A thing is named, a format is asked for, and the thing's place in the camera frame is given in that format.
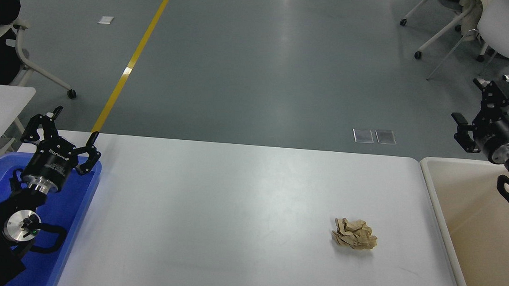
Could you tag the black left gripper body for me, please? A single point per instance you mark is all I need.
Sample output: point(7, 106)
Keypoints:
point(52, 164)

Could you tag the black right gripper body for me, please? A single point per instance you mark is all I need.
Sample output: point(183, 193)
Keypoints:
point(500, 133)

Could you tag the blue plastic tray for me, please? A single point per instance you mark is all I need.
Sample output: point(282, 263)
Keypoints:
point(72, 202)

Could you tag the white wheeled office chair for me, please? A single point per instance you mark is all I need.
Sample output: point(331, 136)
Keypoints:
point(21, 55)

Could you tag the silver floor socket plate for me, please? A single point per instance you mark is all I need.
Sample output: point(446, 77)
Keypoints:
point(385, 137)
point(363, 136)

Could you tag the beige garment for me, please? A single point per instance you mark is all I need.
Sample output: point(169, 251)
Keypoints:
point(467, 19)

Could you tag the white chair with casters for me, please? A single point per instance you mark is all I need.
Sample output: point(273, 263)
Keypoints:
point(442, 33)

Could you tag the large pale plastic bin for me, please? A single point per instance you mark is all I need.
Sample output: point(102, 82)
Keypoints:
point(466, 226)

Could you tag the white floor plate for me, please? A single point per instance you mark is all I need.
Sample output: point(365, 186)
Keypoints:
point(106, 20)

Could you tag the crumpled tan paper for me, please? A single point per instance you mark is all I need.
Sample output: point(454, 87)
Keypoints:
point(355, 235)

